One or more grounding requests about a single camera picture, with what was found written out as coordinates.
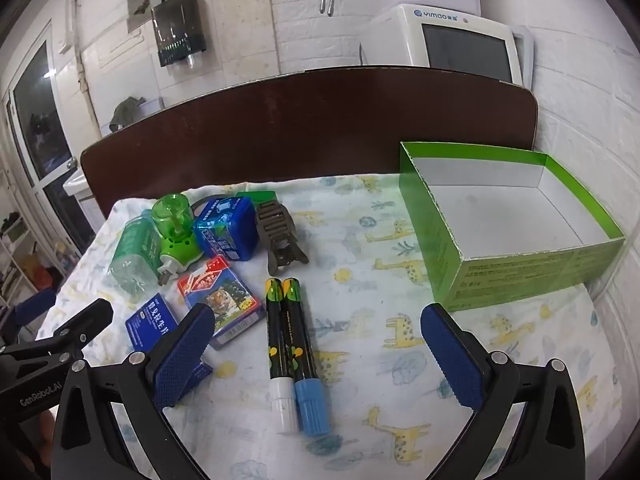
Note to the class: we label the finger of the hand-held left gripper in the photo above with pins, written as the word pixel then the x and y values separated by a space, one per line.
pixel 35 307
pixel 85 322

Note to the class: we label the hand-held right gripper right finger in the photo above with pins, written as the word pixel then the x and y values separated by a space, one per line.
pixel 450 360

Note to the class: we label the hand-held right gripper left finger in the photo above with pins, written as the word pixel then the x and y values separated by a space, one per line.
pixel 180 355

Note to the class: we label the small blue box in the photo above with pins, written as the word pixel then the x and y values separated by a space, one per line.
pixel 150 320

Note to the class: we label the tiger playing card box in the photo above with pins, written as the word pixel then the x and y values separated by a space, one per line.
pixel 225 300

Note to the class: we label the clear green bottle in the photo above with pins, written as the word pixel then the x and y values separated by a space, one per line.
pixel 132 255

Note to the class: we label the green cardboard box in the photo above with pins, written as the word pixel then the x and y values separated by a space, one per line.
pixel 500 280

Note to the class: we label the black marker white cap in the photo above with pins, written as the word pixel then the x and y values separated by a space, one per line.
pixel 275 340

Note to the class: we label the green mosquito repellent heater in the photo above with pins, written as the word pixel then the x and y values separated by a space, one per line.
pixel 175 250

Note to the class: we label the black marker blue cap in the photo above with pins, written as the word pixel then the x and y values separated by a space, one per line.
pixel 300 340

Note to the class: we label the blue plastic box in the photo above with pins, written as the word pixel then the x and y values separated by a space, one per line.
pixel 225 230

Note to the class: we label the black tape roll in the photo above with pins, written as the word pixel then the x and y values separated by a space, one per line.
pixel 204 199

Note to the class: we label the brown hair claw clip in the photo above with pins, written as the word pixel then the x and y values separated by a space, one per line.
pixel 272 225

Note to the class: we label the small green box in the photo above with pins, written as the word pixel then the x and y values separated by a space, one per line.
pixel 260 196

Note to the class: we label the person's left hand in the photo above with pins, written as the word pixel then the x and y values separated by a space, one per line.
pixel 40 430

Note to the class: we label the white storage shelf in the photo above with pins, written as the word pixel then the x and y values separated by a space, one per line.
pixel 15 260

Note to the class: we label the white sink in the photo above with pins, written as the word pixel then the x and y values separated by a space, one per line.
pixel 75 185

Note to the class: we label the giraffe printed blanket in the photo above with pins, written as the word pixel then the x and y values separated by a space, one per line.
pixel 360 240

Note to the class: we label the glass door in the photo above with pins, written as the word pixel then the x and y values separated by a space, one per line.
pixel 40 125

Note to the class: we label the green cloth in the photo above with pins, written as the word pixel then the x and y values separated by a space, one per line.
pixel 125 112

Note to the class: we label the brown wooden headboard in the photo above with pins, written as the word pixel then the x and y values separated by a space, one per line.
pixel 300 130

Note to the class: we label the white water purifier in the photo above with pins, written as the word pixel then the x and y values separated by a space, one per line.
pixel 400 40

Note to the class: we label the white wall pipe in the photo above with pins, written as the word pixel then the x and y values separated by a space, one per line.
pixel 82 60

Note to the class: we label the dark wall fish tank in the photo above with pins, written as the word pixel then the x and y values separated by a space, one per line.
pixel 177 25

